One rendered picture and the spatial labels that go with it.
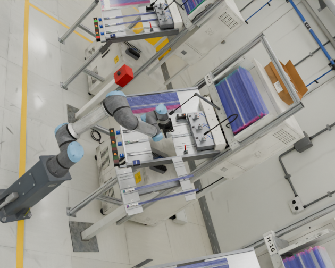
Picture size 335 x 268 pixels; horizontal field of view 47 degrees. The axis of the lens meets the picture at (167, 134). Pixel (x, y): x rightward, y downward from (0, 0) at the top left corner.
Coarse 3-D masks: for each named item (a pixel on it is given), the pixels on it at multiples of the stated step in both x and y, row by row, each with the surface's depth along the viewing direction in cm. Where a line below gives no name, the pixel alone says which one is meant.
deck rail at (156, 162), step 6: (216, 150) 291; (174, 156) 286; (186, 156) 286; (192, 156) 287; (198, 156) 289; (204, 156) 291; (210, 156) 292; (144, 162) 281; (150, 162) 282; (156, 162) 284; (162, 162) 285; (168, 162) 287; (138, 168) 285
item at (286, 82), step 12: (264, 36) 301; (240, 60) 299; (276, 60) 285; (228, 72) 310; (288, 84) 270; (228, 120) 289; (264, 120) 266; (108, 132) 357; (240, 132) 275; (252, 132) 275; (156, 156) 334; (168, 156) 342; (132, 168) 276; (156, 168) 319; (120, 204) 315; (72, 216) 311
